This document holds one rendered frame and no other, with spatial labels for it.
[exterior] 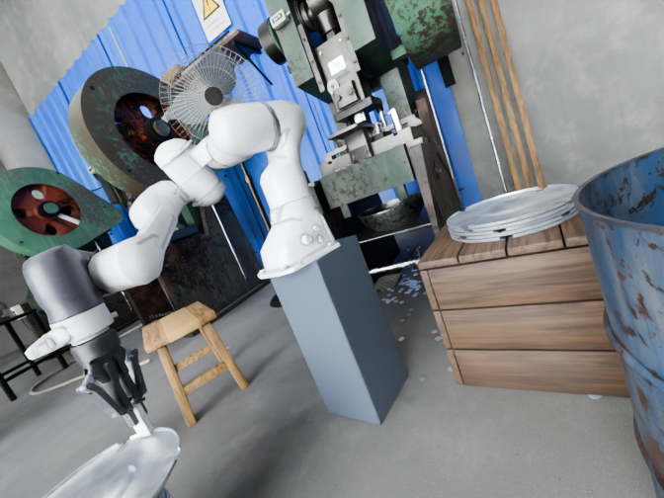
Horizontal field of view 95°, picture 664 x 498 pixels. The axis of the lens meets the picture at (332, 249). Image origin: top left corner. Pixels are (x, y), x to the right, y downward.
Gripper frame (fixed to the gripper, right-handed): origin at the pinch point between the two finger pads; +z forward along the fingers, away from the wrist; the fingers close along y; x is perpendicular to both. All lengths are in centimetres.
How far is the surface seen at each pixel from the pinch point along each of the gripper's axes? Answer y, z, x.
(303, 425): 22.1, 28.2, -21.1
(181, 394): 35.2, 16.6, 24.0
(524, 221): 19, -10, -88
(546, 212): 19, -10, -92
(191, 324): 42.4, -4.2, 13.9
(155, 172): 134, -79, 64
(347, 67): 96, -75, -67
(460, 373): 24, 25, -66
